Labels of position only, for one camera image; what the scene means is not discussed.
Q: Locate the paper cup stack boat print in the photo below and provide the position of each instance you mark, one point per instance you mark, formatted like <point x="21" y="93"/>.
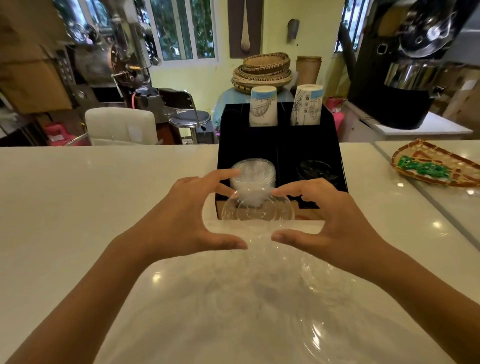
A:
<point x="263" y="108"/>

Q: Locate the white cabinet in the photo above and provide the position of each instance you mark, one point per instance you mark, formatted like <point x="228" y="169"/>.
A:
<point x="431" y="127"/>

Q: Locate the paper cup stack building print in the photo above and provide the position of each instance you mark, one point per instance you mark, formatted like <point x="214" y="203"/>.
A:
<point x="306" y="107"/>

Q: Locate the stack of black lids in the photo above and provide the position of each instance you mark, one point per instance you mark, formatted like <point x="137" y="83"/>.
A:
<point x="317" y="169"/>

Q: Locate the white padded chair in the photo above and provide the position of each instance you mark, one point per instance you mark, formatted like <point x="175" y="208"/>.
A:
<point x="120" y="125"/>

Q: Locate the metal stool with backrest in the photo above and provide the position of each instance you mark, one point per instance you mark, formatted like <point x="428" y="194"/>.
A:
<point x="189" y="119"/>

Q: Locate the pink gas cylinder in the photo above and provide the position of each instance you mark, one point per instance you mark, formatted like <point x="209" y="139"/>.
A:
<point x="335" y="105"/>
<point x="58" y="135"/>

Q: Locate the person's right hand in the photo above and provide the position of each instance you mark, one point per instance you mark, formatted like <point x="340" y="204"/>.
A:
<point x="345" y="232"/>

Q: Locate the black cardboard organizer box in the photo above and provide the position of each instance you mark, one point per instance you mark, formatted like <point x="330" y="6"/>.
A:
<point x="255" y="142"/>

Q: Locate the stack of woven baskets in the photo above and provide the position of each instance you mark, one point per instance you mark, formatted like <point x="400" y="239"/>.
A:
<point x="262" y="71"/>

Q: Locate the person's left hand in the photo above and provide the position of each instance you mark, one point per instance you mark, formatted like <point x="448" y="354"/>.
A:
<point x="176" y="225"/>

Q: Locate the brown spoon wall picture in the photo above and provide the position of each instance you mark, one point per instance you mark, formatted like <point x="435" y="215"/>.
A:
<point x="245" y="26"/>

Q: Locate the person's right forearm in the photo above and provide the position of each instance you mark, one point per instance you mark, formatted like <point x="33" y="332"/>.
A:
<point x="431" y="307"/>

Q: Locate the silver coffee roaster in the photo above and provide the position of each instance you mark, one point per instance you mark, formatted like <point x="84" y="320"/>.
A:
<point x="112" y="63"/>

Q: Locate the large brown cardboard box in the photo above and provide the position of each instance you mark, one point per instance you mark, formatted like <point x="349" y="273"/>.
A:
<point x="30" y="75"/>

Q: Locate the grey wall scoop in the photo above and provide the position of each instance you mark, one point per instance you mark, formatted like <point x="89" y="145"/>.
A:
<point x="293" y="30"/>

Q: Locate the woven bamboo tray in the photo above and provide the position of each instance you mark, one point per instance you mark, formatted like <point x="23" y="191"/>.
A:
<point x="463" y="172"/>

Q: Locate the blue cloth covered table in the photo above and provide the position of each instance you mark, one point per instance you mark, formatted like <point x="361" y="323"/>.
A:
<point x="232" y="97"/>

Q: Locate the stack of transparent lids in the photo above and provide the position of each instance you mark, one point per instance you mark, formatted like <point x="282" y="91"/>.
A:
<point x="255" y="176"/>

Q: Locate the black coffee roaster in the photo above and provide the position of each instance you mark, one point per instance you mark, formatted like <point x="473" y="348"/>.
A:
<point x="393" y="97"/>

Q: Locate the white framed window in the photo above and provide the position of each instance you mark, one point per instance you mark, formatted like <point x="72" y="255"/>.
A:
<point x="176" y="30"/>

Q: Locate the person's left forearm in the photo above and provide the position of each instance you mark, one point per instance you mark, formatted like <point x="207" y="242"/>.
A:
<point x="82" y="311"/>

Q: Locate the window with black grille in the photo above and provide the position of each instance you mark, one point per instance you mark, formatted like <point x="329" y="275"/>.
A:
<point x="352" y="22"/>

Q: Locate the pile of green packets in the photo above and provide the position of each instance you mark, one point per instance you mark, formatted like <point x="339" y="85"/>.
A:
<point x="423" y="167"/>

